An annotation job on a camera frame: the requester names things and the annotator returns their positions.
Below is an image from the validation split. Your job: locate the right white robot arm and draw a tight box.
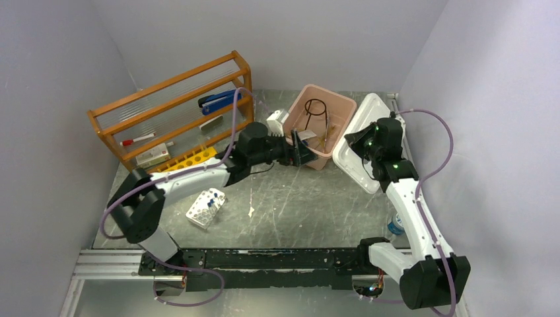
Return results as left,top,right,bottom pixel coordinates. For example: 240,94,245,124
344,118,471,315

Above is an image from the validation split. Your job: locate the white wire gauze square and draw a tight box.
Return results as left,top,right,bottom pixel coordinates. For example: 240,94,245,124
298,129,317,141

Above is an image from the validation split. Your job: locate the test tube in rack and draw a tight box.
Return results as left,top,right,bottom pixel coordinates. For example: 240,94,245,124
207,203,217,219

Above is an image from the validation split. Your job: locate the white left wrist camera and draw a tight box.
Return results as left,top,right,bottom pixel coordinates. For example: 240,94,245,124
266,109,289,137

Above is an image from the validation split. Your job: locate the white plastic bin lid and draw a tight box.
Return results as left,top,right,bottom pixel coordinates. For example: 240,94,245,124
332,93,391,194

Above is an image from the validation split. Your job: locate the pink plastic bin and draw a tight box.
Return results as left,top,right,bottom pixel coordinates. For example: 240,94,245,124
283,84,357,170

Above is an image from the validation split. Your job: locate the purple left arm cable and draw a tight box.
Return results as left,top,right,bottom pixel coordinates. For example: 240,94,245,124
98,87,272,281

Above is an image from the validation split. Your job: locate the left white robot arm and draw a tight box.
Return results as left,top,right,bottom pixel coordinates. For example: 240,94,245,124
102,122,318,275

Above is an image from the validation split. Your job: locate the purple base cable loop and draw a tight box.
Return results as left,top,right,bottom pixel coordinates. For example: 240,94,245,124
152,269,226,308

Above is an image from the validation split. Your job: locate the black wire tripod stand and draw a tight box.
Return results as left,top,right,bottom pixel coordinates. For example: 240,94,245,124
304,98,329,129

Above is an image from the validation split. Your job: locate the white box on shelf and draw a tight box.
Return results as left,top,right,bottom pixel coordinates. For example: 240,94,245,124
135,141,174,168

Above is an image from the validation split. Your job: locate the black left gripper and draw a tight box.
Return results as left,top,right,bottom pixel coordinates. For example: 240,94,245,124
250,129,319,168

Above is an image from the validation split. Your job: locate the orange wooden shelf rack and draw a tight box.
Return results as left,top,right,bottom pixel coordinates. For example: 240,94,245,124
87,50,255,172

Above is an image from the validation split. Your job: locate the blue black stapler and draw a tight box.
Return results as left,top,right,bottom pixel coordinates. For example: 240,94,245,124
197,90,235,116

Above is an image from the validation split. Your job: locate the red white marker pen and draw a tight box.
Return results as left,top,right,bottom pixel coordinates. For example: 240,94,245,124
120,133,155,147

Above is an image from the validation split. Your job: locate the white test tube rack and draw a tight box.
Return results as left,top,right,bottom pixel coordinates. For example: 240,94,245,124
186,188,227,230

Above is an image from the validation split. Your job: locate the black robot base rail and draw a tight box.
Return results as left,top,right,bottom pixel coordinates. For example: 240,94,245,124
137,247,380,292

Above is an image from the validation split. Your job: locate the yellow foam tray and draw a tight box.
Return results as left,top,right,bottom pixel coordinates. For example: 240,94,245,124
157,147,217,172

